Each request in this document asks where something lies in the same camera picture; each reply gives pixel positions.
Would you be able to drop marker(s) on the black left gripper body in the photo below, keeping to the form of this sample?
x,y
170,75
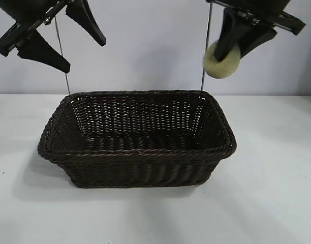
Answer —
x,y
26,23

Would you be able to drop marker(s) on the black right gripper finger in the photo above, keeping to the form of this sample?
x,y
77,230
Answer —
x,y
257,42
225,35

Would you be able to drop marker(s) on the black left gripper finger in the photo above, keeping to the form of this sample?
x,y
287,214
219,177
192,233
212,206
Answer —
x,y
45,54
88,23

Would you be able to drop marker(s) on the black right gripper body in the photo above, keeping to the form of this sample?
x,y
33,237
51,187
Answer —
x,y
272,10

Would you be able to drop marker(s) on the pale yellow egg yolk pastry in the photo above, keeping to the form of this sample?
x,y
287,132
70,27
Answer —
x,y
221,68

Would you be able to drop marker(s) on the dark brown woven basket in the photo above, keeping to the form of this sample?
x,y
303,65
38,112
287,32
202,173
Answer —
x,y
135,162

